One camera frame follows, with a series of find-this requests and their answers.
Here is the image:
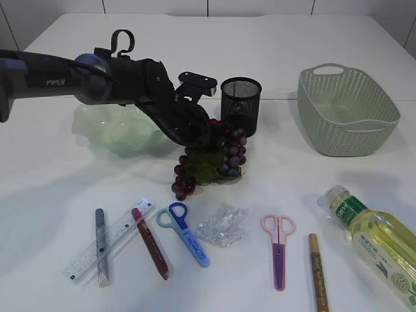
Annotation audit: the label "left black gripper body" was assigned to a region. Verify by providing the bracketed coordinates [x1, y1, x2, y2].
[94, 47, 211, 148]

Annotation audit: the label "artificial purple grape bunch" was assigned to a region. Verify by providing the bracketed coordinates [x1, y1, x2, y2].
[171, 119, 247, 202]

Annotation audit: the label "clear plastic sheet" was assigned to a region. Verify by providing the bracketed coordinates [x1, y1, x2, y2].
[194, 205, 249, 248]

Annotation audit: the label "pink scissors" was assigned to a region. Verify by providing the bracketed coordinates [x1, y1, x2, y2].
[261, 213, 296, 292]

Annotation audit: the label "yellow tea drink bottle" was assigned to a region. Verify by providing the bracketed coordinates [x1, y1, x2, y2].
[324, 185, 415, 311]

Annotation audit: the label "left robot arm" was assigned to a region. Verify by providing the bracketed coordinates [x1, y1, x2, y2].
[1, 49, 217, 148]

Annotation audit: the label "green scalloped plastic plate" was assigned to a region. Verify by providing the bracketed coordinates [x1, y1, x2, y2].
[72, 104, 175, 158]

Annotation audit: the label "black mesh pen holder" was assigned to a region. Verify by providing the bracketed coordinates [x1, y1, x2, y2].
[220, 77, 262, 137]

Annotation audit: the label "red glitter pen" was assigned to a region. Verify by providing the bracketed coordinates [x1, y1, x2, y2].
[131, 208, 169, 280]

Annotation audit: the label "clear plastic ruler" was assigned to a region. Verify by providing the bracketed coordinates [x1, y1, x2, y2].
[62, 198, 154, 285]

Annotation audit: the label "silver glitter pen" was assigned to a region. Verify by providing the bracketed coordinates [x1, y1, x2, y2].
[95, 209, 110, 287]

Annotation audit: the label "green plastic woven basket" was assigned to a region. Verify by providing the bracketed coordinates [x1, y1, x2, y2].
[297, 63, 400, 157]

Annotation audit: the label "gold marker pen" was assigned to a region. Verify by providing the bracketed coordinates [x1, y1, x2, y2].
[308, 233, 330, 312]

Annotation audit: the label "blue scissors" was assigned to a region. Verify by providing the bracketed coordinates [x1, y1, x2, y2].
[156, 201, 211, 268]

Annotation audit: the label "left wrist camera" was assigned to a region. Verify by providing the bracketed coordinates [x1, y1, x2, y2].
[176, 71, 218, 104]

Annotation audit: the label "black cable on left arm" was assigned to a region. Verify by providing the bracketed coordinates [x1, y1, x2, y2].
[0, 29, 170, 137]

